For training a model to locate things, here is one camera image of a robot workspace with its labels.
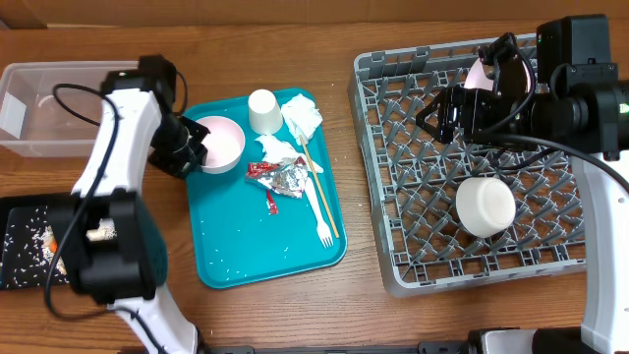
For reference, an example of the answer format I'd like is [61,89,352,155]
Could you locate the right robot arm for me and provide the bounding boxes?
[416,14,628,353]

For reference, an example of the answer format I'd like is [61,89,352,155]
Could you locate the black waste tray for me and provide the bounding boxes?
[0,194,75,291]

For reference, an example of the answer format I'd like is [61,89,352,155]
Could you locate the rice and peanut shells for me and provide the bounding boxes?
[2,206,69,286]

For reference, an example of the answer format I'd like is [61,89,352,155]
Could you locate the white plastic fork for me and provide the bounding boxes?
[305,177,333,249]

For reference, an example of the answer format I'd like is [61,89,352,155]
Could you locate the red snack wrapper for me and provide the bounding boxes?
[245,156,309,215]

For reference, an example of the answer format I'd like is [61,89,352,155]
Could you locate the torn white tissue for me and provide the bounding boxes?
[256,135,309,165]

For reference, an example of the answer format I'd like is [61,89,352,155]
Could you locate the orange carrot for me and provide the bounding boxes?
[48,240,57,253]

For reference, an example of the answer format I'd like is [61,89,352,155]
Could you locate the pink bowl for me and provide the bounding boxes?
[198,116,246,174]

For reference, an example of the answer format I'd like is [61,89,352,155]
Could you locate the wooden chopstick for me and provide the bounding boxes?
[300,135,340,239]

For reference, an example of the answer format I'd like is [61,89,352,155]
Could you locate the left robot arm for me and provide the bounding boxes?
[48,55,209,353]

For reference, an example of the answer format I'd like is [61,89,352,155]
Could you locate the white bowl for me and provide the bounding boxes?
[455,177,516,238]

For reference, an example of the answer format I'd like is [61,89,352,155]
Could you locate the large pink plate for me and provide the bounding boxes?
[464,57,531,96]

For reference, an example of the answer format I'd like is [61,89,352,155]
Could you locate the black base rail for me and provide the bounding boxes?
[207,340,476,354]

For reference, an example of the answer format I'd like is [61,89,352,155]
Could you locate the grey dishwasher rack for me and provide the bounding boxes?
[348,40,586,297]

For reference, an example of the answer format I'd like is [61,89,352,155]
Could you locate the white paper cup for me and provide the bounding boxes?
[248,89,284,135]

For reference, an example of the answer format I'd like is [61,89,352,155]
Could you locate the teal plastic serving tray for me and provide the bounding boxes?
[185,96,348,289]

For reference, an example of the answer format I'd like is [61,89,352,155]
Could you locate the clear plastic bin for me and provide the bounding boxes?
[1,61,138,157]

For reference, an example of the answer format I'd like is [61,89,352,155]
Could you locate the white napkin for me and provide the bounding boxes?
[280,93,323,146]

